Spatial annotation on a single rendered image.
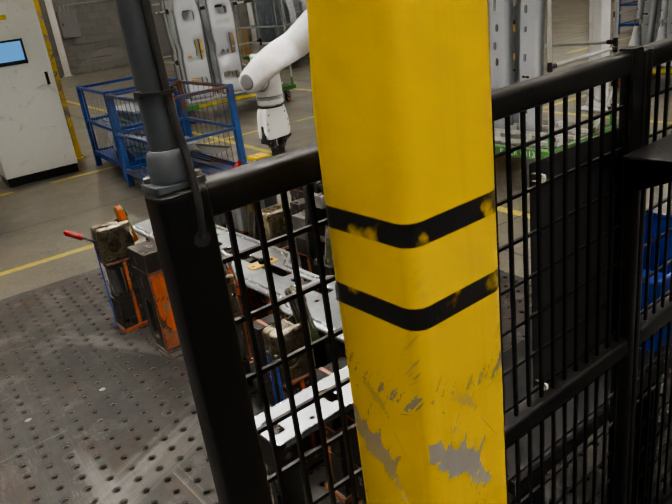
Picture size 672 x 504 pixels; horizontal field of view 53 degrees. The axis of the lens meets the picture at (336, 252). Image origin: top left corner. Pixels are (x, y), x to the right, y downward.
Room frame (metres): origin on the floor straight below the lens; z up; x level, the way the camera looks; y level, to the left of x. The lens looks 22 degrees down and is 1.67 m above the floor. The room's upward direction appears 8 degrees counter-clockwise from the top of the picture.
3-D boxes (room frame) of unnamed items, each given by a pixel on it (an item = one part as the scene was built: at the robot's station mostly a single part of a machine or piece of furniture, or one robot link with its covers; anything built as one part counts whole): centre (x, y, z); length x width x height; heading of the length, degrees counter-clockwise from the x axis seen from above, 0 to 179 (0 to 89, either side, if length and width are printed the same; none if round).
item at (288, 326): (1.21, 0.12, 0.87); 0.12 x 0.09 x 0.35; 126
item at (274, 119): (2.14, 0.14, 1.29); 0.10 x 0.07 x 0.11; 133
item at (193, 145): (6.51, 1.38, 0.47); 1.20 x 0.80 x 0.95; 34
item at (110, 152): (7.72, 2.08, 0.48); 1.20 x 0.80 x 0.95; 31
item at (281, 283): (1.67, 0.22, 1.00); 1.38 x 0.22 x 0.02; 36
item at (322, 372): (1.11, 0.03, 0.84); 0.11 x 0.10 x 0.28; 126
